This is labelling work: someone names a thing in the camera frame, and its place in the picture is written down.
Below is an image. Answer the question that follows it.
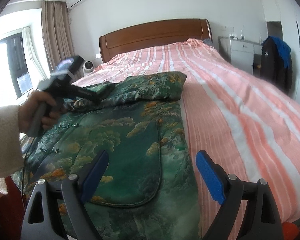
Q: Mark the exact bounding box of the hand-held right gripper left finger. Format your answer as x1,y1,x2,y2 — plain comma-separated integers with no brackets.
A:
21,150,109,240

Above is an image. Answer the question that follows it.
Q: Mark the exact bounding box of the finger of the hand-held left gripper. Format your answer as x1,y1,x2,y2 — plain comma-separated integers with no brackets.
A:
72,84,103,103

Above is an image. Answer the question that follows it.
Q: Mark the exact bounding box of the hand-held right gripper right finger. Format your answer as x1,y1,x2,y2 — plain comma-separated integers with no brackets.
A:
195,150,284,240

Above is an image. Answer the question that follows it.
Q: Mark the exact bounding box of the green printed padded jacket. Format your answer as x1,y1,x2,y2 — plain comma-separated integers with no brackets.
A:
21,71,203,240

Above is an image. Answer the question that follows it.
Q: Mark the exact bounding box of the person's left hand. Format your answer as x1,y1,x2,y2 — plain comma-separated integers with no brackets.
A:
18,89,66,136

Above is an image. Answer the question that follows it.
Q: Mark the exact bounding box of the white sheer curtain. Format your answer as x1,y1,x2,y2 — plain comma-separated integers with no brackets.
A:
21,26,50,88

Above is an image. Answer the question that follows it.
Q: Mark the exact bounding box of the beige curtain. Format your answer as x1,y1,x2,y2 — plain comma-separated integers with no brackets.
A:
41,0,77,73

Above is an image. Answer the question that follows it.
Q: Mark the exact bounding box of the dark framed window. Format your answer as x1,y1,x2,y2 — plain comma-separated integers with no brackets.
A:
0,34,33,100

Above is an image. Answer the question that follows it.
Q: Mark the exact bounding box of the bed with pink striped sheet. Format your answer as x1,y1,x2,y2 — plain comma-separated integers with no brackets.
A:
72,39,300,230

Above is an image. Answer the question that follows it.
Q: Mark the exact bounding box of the wooden headboard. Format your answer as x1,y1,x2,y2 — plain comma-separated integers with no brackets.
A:
99,18,213,63

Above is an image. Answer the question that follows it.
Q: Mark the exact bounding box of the dark red cloth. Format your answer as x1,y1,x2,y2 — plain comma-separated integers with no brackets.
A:
0,176,24,240

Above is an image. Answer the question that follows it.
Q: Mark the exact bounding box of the dark hanging jacket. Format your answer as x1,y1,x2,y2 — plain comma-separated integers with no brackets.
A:
259,38,293,95

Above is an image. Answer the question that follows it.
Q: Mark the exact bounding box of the white cabinet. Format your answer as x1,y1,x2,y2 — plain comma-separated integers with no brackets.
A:
218,36,263,75

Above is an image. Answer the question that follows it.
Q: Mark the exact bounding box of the blue cloth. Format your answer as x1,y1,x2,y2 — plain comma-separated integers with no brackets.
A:
262,35,292,70

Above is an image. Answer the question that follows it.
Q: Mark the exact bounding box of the white round camera device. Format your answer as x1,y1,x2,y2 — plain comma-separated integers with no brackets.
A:
81,59,95,75

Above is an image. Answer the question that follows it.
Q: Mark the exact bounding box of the black cable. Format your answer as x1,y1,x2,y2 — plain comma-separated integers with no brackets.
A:
19,135,37,207

